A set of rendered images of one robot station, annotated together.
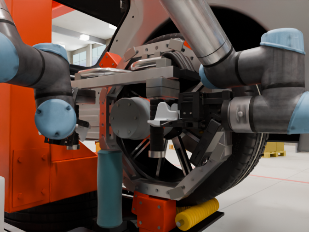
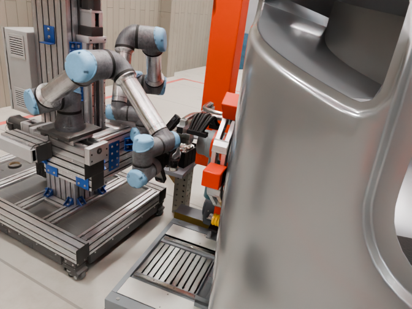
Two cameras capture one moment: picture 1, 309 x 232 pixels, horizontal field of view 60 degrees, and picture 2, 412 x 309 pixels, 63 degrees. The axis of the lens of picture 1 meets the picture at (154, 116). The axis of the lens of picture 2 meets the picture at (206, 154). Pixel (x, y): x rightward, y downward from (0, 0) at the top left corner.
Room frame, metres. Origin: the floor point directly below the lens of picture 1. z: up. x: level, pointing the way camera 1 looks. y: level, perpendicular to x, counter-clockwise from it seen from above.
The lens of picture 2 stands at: (0.37, -1.40, 1.47)
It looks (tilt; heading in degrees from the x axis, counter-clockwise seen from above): 24 degrees down; 72
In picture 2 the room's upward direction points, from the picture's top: 7 degrees clockwise
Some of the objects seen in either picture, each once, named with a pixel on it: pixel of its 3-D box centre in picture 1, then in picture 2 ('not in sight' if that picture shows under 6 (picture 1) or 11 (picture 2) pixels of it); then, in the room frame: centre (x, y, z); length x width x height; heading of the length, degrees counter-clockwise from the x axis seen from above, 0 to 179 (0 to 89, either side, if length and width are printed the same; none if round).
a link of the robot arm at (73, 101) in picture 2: not in sight; (67, 95); (0.20, 0.35, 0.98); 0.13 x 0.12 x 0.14; 39
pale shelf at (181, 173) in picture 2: not in sight; (183, 162); (0.92, 0.70, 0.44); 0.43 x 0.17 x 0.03; 54
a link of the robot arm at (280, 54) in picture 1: (273, 62); (146, 149); (0.52, -0.23, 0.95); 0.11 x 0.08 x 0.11; 39
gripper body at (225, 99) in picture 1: (207, 112); (160, 158); (0.60, -0.12, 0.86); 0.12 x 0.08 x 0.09; 54
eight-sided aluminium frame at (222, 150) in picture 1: (156, 118); (233, 149); (0.98, -0.01, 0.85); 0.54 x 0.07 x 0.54; 54
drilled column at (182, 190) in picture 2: not in sight; (183, 187); (0.93, 0.73, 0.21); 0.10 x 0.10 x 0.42; 54
